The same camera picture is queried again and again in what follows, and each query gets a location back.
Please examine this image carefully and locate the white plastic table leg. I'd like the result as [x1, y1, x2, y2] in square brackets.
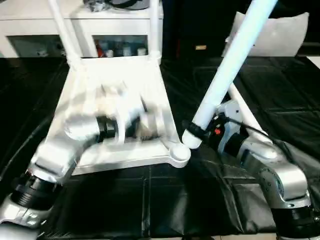
[181, 0, 280, 150]
[226, 82, 270, 138]
[149, 0, 164, 63]
[47, 0, 82, 70]

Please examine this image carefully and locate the white flat board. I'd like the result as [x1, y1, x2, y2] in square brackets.
[306, 55, 320, 69]

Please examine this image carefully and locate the black work mat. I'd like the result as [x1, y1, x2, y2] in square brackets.
[0, 55, 320, 238]

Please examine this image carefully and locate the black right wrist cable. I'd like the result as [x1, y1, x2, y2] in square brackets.
[219, 114, 270, 138]

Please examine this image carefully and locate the black furniture with yellow label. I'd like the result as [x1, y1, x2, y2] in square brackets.
[162, 0, 320, 60]

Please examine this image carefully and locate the grey helmet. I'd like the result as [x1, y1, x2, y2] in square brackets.
[109, 0, 151, 11]

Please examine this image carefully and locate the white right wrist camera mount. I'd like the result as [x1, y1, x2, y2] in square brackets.
[216, 99, 245, 151]

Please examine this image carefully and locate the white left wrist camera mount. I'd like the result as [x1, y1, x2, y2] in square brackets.
[96, 82, 150, 146]

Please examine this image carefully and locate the white glass-door cabinet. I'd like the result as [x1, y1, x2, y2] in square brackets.
[0, 0, 165, 60]

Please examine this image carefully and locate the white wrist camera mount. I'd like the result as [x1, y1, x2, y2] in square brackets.
[216, 99, 245, 151]
[96, 82, 150, 146]

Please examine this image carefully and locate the white plastic table top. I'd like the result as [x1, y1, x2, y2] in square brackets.
[47, 56, 192, 176]

